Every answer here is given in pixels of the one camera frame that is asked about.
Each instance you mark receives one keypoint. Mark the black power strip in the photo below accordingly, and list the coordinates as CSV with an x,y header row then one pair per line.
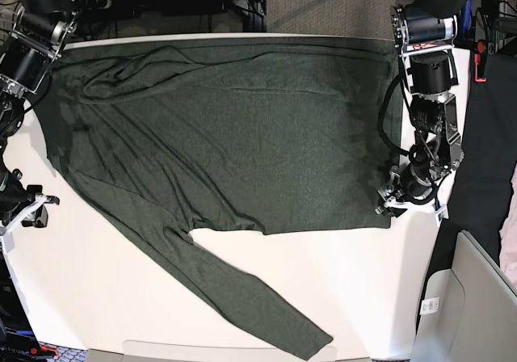
x,y
97,4

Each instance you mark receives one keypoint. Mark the grey plastic bin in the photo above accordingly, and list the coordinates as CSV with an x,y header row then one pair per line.
x,y
476,320

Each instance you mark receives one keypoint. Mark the gripper body, image right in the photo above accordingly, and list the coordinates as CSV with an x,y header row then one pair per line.
x,y
406,190

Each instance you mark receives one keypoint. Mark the dark grey cloth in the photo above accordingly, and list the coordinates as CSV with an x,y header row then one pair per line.
x,y
483,199

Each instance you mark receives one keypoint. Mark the white barcode label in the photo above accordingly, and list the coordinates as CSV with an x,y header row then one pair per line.
x,y
429,306

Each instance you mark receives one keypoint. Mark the gripper body, image left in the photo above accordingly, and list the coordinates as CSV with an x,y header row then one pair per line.
x,y
15,198

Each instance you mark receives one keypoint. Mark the green long-sleeve T-shirt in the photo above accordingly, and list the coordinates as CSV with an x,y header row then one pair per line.
x,y
275,135

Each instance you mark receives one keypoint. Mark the black box with red logo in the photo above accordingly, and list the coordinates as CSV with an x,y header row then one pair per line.
x,y
18,341

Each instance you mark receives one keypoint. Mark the red clamp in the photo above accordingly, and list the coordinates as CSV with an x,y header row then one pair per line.
x,y
480,59

